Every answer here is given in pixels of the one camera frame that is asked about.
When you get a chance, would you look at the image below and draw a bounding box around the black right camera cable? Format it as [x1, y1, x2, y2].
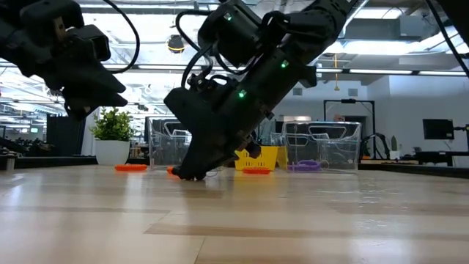
[174, 10, 221, 89]

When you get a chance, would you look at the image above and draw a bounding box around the black camera cable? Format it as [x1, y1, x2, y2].
[101, 0, 141, 74]
[174, 10, 221, 89]

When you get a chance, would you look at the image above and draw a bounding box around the black ceiling cable reel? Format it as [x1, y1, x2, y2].
[166, 34, 187, 55]

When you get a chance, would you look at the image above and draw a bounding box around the black cabinet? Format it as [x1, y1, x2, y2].
[46, 115, 87, 157]

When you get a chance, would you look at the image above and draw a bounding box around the black aluminium table frame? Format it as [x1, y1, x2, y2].
[0, 155, 469, 180]

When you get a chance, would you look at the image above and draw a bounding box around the black metal frame rig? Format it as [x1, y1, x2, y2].
[323, 98, 376, 161]

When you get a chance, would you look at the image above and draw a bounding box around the green plant in white pot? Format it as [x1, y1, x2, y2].
[89, 106, 136, 166]

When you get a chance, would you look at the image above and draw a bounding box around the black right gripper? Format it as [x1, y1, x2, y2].
[163, 47, 318, 181]

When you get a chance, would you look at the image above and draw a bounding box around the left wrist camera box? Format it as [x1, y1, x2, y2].
[65, 24, 112, 62]

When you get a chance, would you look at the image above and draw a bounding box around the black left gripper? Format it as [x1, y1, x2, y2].
[0, 34, 129, 120]

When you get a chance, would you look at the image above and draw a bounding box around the black wall monitor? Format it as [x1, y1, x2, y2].
[422, 118, 456, 141]

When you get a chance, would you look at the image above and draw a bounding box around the small cactus in pot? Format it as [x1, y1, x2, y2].
[389, 134, 401, 161]

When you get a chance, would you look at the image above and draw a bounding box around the yellow plastic basket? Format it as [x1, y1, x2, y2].
[234, 145, 280, 172]

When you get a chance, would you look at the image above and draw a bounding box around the clear plastic bin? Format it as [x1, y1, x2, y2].
[284, 120, 363, 174]
[147, 116, 193, 172]

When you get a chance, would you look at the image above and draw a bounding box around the black left camera cable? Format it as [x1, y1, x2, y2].
[101, 0, 141, 74]

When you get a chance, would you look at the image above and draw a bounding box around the black background table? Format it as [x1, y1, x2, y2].
[413, 150, 469, 166]

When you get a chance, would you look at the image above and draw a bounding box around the long ceiling light strip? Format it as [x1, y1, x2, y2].
[0, 61, 469, 77]

